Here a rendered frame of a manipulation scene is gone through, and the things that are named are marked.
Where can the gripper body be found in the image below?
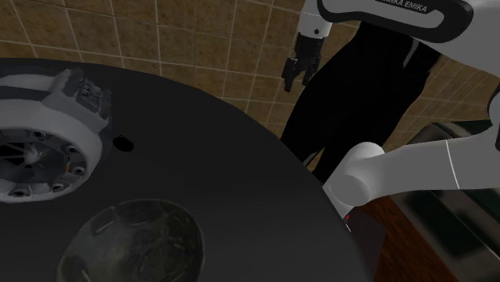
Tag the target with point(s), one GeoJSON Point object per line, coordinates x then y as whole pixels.
{"type": "Point", "coordinates": [308, 49]}

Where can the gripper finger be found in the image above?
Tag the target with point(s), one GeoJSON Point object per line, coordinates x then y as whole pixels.
{"type": "Point", "coordinates": [289, 74]}
{"type": "Point", "coordinates": [308, 76]}

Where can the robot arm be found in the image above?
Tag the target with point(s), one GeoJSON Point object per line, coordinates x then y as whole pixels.
{"type": "Point", "coordinates": [414, 172]}

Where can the black chair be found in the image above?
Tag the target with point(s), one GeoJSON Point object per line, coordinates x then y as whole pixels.
{"type": "Point", "coordinates": [359, 97]}

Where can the round black table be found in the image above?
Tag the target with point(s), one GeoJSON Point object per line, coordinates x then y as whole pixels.
{"type": "Point", "coordinates": [218, 172]}

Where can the small black round object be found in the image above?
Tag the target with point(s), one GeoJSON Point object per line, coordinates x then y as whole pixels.
{"type": "Point", "coordinates": [123, 144]}

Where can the dark green glossy furniture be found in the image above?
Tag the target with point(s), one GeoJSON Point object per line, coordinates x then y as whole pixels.
{"type": "Point", "coordinates": [468, 226]}

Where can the white round appliance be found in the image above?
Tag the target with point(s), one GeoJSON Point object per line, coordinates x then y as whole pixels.
{"type": "Point", "coordinates": [66, 117]}

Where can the dark grey bowl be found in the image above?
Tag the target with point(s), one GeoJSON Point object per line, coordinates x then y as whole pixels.
{"type": "Point", "coordinates": [133, 242]}

